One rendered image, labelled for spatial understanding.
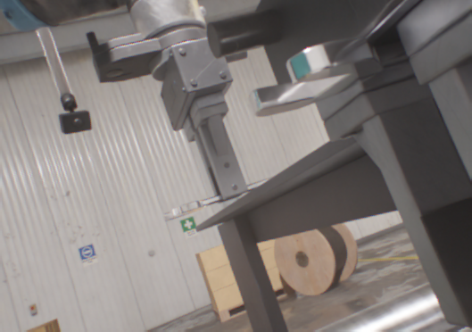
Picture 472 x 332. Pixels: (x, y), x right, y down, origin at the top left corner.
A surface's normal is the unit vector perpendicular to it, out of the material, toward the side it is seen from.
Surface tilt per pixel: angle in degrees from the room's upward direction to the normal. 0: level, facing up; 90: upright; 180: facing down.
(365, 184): 90
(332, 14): 90
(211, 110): 90
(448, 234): 90
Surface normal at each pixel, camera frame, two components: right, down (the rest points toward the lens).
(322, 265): -0.69, 0.15
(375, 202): -0.91, 0.29
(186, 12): 0.49, -0.29
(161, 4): -0.07, -0.12
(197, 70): 0.23, -0.21
